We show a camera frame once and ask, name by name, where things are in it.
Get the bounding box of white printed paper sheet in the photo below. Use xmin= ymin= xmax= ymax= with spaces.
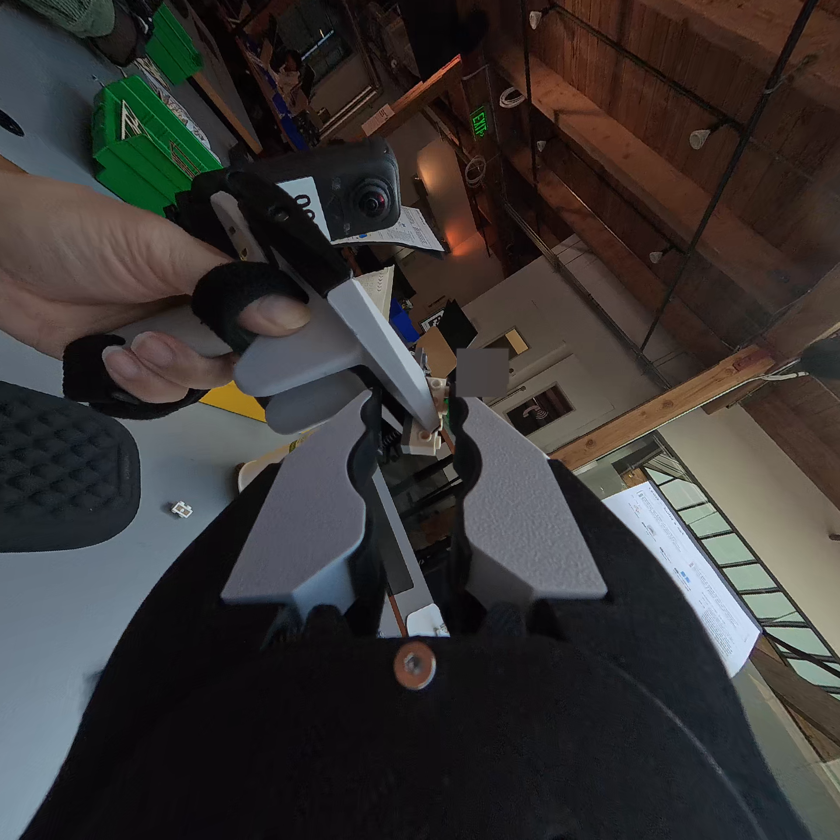
xmin=328 ymin=205 xmax=447 ymax=253

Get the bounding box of blue plastic bin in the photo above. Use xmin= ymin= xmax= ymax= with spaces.
xmin=388 ymin=298 xmax=421 ymax=342

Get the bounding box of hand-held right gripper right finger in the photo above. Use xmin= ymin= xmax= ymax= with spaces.
xmin=449 ymin=395 xmax=609 ymax=634

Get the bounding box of yellow plastic bin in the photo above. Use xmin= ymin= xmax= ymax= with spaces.
xmin=197 ymin=381 xmax=270 ymax=424

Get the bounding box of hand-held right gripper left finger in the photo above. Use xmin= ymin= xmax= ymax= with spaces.
xmin=220 ymin=392 xmax=387 ymax=636

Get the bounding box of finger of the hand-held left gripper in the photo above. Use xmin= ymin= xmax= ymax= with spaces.
xmin=325 ymin=276 xmax=441 ymax=432

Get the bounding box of brown cardboard piece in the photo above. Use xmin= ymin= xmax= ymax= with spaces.
xmin=413 ymin=326 xmax=460 ymax=382

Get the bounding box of black padded wrist rest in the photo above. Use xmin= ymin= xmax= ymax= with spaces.
xmin=0 ymin=381 xmax=142 ymax=553

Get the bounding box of green knit cloth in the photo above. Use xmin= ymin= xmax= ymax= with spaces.
xmin=62 ymin=0 xmax=118 ymax=38

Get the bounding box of small white lego brick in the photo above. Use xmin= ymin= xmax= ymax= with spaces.
xmin=406 ymin=348 xmax=455 ymax=458

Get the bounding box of wall sign with phone symbol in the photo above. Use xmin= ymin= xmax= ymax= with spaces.
xmin=508 ymin=384 xmax=577 ymax=435

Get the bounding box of person's left hand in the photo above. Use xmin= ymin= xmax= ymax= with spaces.
xmin=0 ymin=169 xmax=312 ymax=404

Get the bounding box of white instruction sheet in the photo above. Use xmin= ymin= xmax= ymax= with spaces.
xmin=600 ymin=481 xmax=763 ymax=678

